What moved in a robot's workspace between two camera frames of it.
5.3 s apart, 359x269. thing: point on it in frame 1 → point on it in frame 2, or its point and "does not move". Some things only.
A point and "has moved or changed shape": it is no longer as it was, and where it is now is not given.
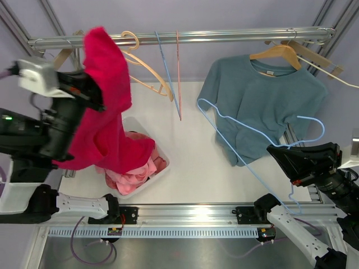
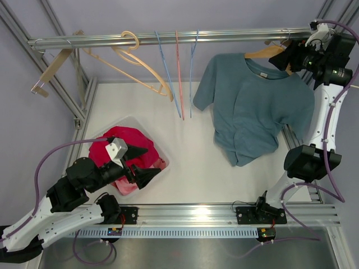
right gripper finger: (307, 159) → (280, 60)
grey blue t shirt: (255, 101) does not move
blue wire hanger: (293, 198) → (191, 72)
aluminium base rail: (312, 214) does not move
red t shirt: (104, 143) has moved or changed shape
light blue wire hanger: (172, 84) does not move
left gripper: (82, 84) → (143, 176)
